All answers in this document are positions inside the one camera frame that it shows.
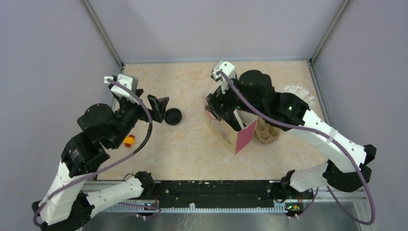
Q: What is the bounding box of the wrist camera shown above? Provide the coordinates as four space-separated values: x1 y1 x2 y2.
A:
104 74 139 104
211 60 236 94

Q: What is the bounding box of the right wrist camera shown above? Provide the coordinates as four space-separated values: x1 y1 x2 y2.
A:
211 60 236 94

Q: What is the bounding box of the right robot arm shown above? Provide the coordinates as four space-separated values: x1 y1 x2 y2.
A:
205 70 377 198

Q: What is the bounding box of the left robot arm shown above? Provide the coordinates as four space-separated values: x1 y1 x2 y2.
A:
32 95 169 231

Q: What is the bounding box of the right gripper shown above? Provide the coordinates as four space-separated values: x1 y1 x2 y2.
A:
205 76 265 121

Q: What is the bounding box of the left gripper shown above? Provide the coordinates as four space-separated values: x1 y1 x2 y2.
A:
110 88 170 148

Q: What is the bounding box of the brown pulp cup carrier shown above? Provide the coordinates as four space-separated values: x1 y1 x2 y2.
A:
254 117 280 144

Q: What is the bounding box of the pink paper bag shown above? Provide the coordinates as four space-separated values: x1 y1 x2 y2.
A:
202 93 258 154

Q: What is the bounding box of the yellow red toy car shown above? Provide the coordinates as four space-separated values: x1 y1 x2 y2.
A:
123 134 135 148

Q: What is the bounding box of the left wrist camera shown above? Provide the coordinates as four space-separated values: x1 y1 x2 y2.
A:
104 74 139 104

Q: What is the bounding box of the white cup of straws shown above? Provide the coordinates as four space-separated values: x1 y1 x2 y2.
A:
283 85 316 107

